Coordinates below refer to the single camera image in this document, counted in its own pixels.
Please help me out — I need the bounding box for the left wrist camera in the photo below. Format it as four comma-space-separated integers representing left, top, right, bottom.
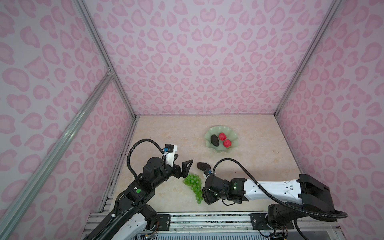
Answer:
164, 144, 178, 167

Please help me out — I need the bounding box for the green scalloped fruit bowl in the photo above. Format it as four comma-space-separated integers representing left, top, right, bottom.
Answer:
204, 126, 239, 153

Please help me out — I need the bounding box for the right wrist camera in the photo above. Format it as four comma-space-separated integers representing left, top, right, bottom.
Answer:
204, 169, 215, 179

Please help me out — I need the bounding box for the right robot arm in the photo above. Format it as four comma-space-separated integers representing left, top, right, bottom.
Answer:
202, 174, 337, 228

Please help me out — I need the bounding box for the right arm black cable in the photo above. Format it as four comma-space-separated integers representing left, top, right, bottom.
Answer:
209, 157, 349, 219

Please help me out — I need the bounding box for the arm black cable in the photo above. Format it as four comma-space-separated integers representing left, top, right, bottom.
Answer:
126, 138, 166, 181
209, 157, 349, 219

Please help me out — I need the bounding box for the aluminium corner frame post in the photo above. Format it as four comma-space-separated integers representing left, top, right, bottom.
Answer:
73, 0, 137, 120

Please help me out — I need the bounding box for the right rear frame post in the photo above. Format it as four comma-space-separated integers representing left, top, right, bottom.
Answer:
274, 0, 344, 119

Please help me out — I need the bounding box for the green grape bunch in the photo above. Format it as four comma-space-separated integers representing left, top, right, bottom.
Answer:
183, 174, 203, 204

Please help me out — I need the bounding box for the dark avocado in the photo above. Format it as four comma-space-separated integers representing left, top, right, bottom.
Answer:
210, 135, 220, 147
197, 162, 211, 172

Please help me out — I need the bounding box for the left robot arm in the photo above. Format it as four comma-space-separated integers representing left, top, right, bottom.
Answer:
84, 157, 193, 240

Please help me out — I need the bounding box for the red strawberry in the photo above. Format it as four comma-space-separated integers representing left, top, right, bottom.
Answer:
218, 133, 227, 141
223, 139, 232, 148

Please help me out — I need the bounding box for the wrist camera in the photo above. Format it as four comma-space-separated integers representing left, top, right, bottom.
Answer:
164, 144, 178, 167
204, 169, 215, 179

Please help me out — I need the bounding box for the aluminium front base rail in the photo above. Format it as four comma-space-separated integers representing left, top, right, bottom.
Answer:
82, 209, 340, 240

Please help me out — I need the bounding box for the aluminium diagonal frame bar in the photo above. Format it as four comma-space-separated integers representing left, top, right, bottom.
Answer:
1, 72, 115, 240

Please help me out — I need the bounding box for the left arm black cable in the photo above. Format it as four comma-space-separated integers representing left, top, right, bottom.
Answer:
126, 138, 166, 181

